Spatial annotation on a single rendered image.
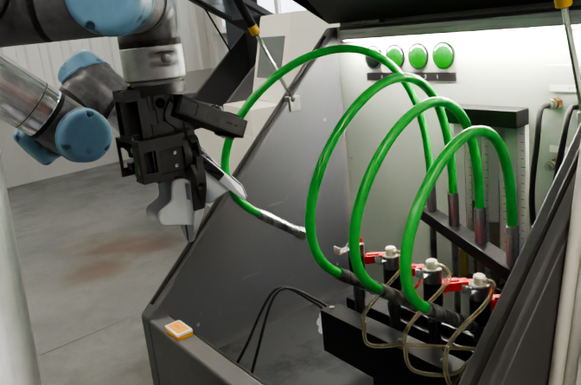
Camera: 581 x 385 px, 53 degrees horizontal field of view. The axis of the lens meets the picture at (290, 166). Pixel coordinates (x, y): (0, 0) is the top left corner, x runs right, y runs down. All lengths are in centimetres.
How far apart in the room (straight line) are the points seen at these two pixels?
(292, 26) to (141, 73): 310
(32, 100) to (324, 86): 68
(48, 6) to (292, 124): 73
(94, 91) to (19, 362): 74
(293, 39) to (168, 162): 309
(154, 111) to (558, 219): 50
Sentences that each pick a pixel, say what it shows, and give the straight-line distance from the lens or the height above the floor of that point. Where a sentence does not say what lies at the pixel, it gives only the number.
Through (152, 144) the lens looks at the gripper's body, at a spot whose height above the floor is 134.
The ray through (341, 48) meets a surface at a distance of 99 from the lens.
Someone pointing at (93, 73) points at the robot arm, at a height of 142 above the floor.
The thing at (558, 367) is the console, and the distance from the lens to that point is 79.
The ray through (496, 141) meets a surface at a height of 129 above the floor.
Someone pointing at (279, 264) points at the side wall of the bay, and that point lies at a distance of 130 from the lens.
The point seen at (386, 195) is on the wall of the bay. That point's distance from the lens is 131.
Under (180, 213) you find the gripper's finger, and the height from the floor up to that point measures 125.
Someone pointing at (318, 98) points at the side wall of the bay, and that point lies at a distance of 130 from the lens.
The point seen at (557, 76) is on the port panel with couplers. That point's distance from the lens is 102.
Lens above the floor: 146
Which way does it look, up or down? 14 degrees down
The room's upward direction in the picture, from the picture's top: 6 degrees counter-clockwise
